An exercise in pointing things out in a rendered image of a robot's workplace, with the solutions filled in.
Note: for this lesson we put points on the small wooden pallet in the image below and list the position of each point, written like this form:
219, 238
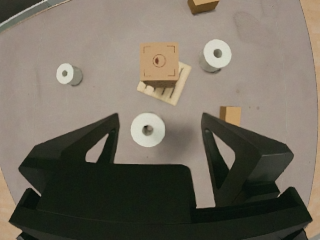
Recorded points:
177, 91

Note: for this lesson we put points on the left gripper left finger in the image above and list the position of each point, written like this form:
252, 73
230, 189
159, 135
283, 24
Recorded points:
74, 145

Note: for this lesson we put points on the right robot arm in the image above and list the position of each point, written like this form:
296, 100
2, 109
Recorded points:
298, 235

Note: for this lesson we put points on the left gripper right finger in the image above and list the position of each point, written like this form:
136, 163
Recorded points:
258, 158

